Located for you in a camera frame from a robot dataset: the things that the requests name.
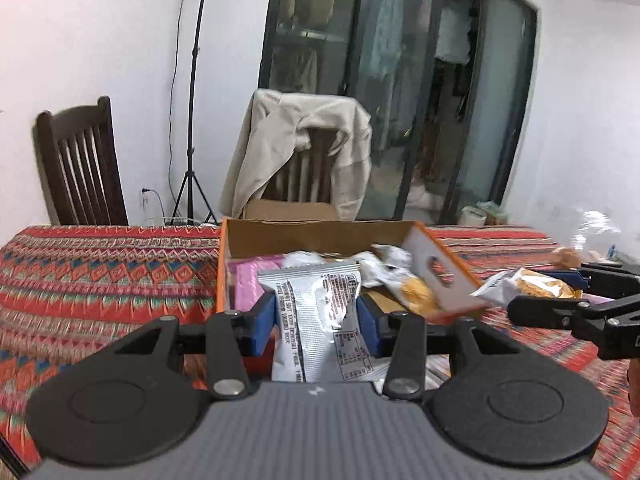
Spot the studio light on stand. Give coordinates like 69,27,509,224
170,0,217,226

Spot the pink snack packet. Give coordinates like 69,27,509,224
229,255,284,312

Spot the red patterned tablecloth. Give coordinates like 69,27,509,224
1,226,639,479

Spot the oat crisps snack bag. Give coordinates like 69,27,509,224
471,268,582,309

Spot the beige jacket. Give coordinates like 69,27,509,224
219,89,372,220

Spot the orange cardboard tray box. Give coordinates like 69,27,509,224
216,219,487,324

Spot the orange biscuit packet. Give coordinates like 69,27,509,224
397,275,442,318

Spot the chair with beige jacket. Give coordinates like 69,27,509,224
242,129,346,222

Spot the light power cable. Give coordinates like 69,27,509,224
139,0,196,226

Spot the silver packet in box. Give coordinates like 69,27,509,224
350,244,413,288
281,250,326,269

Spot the silver printed snack packet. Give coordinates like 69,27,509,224
258,261,390,382

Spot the black framed glass door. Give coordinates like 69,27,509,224
259,0,537,224

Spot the dark wooden chair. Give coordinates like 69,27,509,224
35,96,128,226

